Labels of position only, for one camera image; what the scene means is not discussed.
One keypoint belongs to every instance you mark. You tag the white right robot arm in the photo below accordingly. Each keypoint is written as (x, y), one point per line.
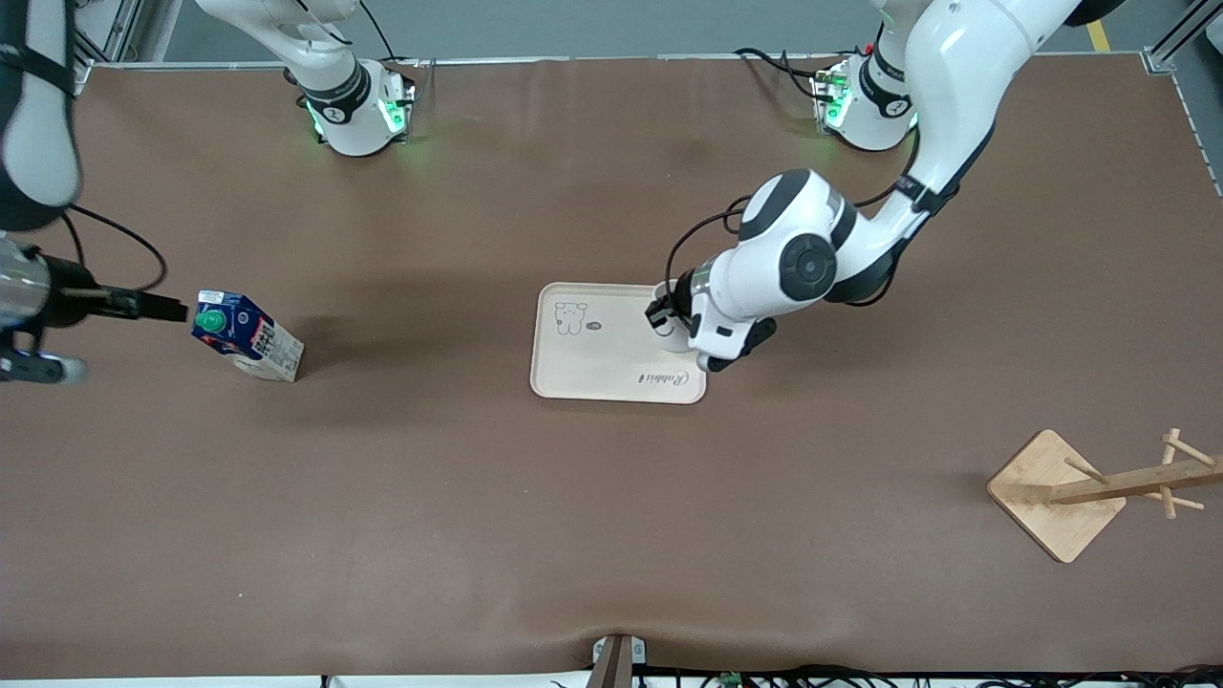
(334, 96)

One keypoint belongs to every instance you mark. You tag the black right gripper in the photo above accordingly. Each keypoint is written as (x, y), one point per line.
(78, 292)

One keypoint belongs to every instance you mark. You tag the cream tray with rabbit print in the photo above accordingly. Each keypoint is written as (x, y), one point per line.
(602, 358)

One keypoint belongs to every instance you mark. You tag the aluminium frame profile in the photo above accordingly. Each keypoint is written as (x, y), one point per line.
(1180, 38)
(124, 29)

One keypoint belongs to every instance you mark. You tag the brown table cover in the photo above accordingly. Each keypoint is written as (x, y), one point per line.
(611, 535)

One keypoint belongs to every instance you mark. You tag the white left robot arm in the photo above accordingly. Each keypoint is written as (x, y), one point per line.
(946, 67)

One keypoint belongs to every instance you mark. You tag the blue milk carton green cap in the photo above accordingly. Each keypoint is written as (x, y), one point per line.
(246, 334)

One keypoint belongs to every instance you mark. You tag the wooden mug rack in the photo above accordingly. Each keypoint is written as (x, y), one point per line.
(1046, 502)

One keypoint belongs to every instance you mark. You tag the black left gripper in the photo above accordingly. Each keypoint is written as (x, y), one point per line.
(672, 305)

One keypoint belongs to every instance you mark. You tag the metal table edge clamp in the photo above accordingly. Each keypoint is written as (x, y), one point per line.
(617, 659)

